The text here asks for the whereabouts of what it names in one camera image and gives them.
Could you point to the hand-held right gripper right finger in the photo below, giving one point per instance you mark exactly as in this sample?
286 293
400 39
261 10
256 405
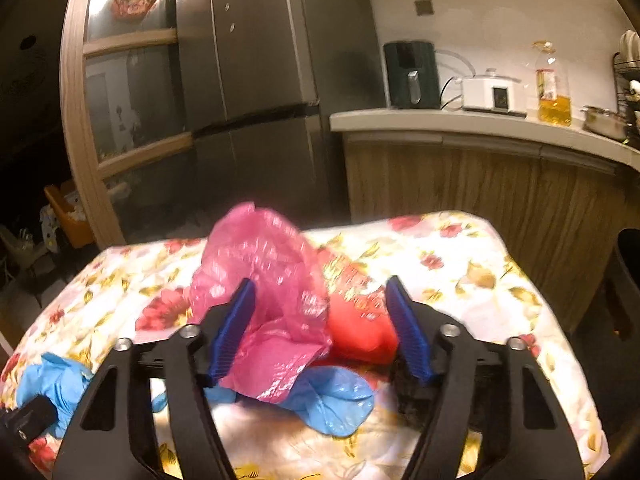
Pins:
410 330

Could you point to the white plate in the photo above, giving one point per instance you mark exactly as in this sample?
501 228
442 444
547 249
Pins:
629 45

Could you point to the white electric cooker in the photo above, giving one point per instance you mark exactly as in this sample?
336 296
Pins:
495 95

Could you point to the orange chair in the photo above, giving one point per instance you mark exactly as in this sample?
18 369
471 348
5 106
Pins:
70 215

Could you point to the black dish rack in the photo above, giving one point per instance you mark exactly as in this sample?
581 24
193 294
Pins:
631 95

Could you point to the wooden base cabinets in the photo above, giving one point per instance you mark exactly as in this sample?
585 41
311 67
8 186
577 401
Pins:
450 185

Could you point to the black trash bin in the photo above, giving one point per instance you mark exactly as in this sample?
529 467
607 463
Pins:
630 260

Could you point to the blue plastic bag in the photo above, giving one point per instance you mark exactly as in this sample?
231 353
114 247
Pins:
55 380
335 400

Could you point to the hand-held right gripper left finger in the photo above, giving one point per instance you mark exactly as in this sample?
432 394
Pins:
232 335

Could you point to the grey refrigerator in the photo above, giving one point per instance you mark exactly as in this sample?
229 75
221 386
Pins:
260 60

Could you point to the pink plastic bag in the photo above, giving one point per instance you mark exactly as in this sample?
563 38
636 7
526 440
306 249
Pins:
270 260

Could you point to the beige kitchen countertop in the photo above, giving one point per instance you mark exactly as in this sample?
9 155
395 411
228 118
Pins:
425 120

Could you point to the steel basin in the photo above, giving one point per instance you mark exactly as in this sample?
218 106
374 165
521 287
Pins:
605 122

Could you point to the dark wall socket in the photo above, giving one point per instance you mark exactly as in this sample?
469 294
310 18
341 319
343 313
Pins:
424 6

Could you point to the red printed plastic bag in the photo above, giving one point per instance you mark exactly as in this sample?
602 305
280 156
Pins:
360 320

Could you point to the cooking oil bottle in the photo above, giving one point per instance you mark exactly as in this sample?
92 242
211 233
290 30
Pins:
554 90

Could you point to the wooden glass sliding door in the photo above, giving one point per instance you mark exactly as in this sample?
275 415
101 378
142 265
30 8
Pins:
75 110

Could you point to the black air fryer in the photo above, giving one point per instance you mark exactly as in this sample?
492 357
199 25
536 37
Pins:
411 75

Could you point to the floral table cloth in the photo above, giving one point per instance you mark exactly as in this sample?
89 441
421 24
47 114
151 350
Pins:
450 270

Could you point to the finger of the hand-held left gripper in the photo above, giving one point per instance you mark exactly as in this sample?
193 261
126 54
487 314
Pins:
25 422

